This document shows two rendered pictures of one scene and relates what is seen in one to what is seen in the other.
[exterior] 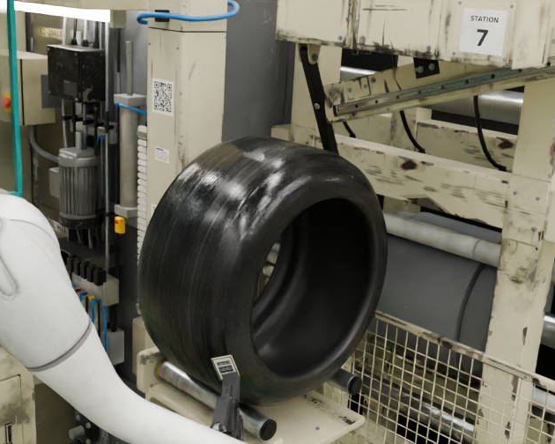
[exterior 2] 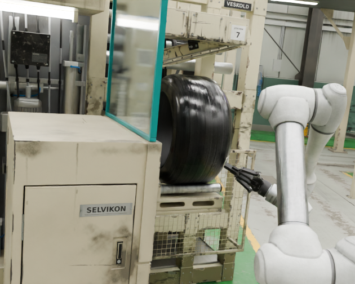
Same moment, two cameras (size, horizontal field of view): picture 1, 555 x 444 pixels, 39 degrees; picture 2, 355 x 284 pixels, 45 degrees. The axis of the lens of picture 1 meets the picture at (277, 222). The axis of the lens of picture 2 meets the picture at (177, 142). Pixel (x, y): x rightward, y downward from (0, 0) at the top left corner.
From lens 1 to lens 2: 220 cm
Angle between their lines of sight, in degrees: 65
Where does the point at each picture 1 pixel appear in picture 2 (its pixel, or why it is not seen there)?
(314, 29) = (169, 29)
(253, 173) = (214, 84)
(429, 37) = (219, 34)
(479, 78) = (214, 49)
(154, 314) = (199, 150)
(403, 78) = (183, 50)
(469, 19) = (233, 28)
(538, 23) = not seen: hidden behind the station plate
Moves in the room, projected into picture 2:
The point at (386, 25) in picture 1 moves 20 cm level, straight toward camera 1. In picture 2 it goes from (202, 29) to (236, 30)
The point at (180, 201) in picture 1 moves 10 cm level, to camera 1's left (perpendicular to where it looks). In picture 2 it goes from (199, 99) to (190, 100)
